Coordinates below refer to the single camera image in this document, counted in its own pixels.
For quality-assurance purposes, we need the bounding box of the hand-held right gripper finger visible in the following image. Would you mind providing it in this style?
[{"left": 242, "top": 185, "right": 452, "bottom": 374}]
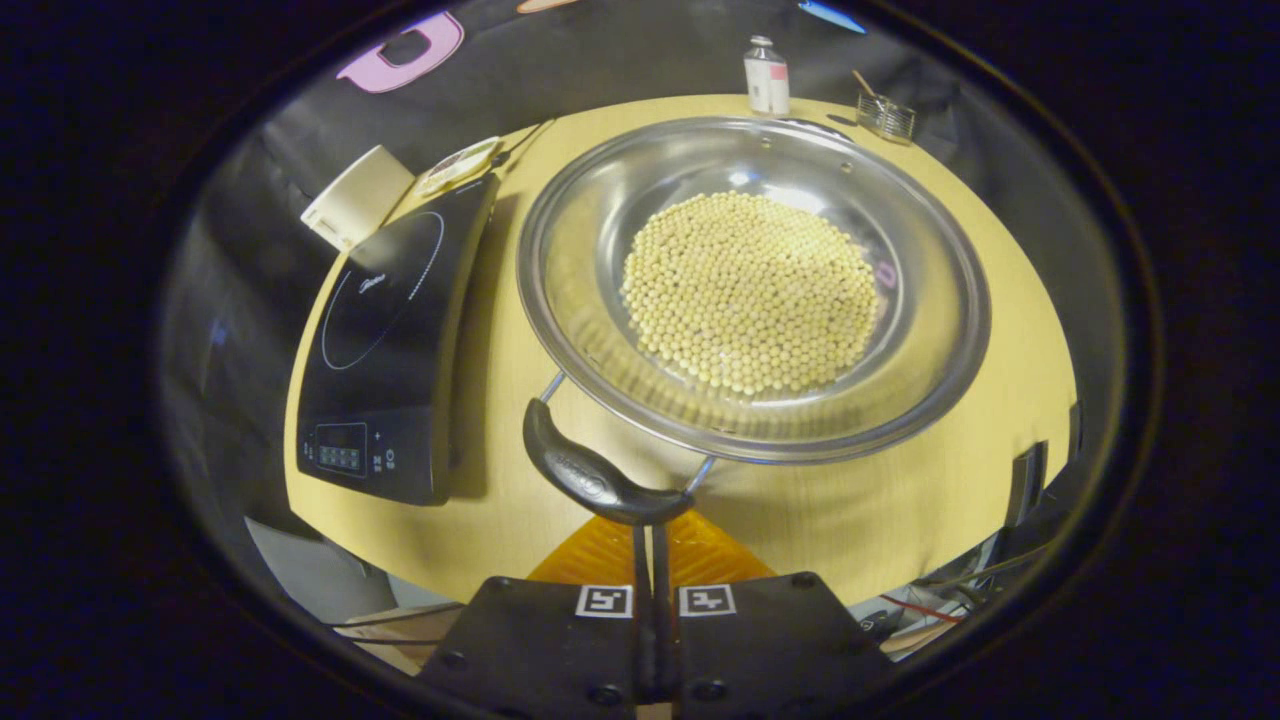
[
  {"left": 420, "top": 515, "right": 656, "bottom": 720},
  {"left": 655, "top": 510, "right": 893, "bottom": 720}
]

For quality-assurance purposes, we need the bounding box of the pile of yellow soybeans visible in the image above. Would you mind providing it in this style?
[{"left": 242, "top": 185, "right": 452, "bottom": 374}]
[{"left": 620, "top": 190, "right": 886, "bottom": 398}]

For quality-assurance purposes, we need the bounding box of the stainless steel pot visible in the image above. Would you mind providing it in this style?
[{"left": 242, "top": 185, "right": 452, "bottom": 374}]
[{"left": 515, "top": 115, "right": 993, "bottom": 528}]

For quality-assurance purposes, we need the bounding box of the black induction cooktop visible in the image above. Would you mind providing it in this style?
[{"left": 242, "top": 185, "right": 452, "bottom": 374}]
[{"left": 296, "top": 172, "right": 501, "bottom": 507}]

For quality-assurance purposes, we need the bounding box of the white divided bean dish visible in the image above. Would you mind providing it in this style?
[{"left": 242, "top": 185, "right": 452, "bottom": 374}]
[{"left": 415, "top": 135, "right": 504, "bottom": 198}]

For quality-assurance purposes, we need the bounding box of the white toaster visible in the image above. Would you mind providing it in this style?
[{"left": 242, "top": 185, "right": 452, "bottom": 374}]
[{"left": 300, "top": 145, "right": 416, "bottom": 251}]

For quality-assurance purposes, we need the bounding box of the clear bottle red label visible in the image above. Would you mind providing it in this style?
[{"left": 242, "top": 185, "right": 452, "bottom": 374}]
[{"left": 743, "top": 35, "right": 791, "bottom": 116}]

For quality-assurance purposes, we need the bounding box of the ribbed glass container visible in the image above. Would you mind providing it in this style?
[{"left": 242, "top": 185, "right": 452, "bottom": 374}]
[{"left": 857, "top": 92, "right": 917, "bottom": 146}]

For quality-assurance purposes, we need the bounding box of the black backdrop cloth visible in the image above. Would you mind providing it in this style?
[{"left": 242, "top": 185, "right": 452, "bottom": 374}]
[{"left": 160, "top": 0, "right": 1131, "bottom": 546}]

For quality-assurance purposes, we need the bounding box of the red cable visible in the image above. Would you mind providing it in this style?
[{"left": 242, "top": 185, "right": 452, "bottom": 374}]
[{"left": 880, "top": 594, "right": 967, "bottom": 625}]

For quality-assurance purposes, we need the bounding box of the black power cable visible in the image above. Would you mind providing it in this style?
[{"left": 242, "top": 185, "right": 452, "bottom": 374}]
[{"left": 495, "top": 118, "right": 556, "bottom": 166}]

